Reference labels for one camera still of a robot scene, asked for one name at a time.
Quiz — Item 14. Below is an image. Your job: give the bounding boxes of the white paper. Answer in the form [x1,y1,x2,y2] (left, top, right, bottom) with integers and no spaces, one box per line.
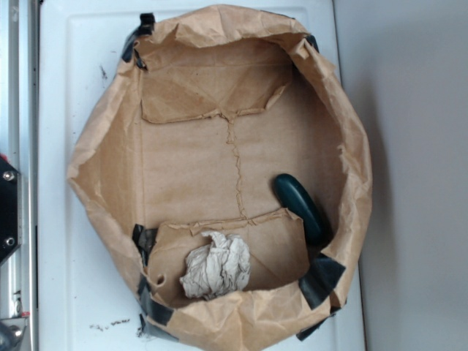
[179,230,251,301]

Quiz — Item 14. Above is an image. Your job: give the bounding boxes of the brown paper bag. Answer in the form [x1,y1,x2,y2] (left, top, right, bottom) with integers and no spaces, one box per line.
[67,4,372,350]

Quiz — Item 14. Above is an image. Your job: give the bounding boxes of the dark green oval object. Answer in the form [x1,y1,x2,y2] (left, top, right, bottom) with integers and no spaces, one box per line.
[273,173,326,246]

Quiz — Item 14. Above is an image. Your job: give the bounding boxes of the black tape lower right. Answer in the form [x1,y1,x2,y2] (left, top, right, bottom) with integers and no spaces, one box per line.
[298,254,346,309]

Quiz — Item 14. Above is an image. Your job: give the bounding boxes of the black tape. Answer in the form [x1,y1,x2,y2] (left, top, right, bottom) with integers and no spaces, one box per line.
[121,12,156,70]
[306,34,320,53]
[298,254,346,309]
[132,224,179,342]

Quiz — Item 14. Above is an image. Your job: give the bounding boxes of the black tape upper right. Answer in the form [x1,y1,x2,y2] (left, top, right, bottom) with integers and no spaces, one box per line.
[306,34,320,53]

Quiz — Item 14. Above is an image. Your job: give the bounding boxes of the black tape lower left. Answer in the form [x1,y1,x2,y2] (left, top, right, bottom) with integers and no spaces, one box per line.
[132,224,179,342]

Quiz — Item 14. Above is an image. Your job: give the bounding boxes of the black tape upper left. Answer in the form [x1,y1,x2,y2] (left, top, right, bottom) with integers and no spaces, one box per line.
[121,12,156,70]

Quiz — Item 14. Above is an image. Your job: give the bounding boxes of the white plastic tray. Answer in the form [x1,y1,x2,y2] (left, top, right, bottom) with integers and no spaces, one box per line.
[36,0,369,351]

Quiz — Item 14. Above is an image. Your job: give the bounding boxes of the black mounting bracket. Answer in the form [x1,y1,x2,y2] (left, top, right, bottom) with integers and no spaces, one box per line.
[0,154,21,265]

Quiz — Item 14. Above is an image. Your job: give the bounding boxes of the aluminium frame rail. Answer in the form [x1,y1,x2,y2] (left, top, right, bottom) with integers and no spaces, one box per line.
[1,1,39,350]

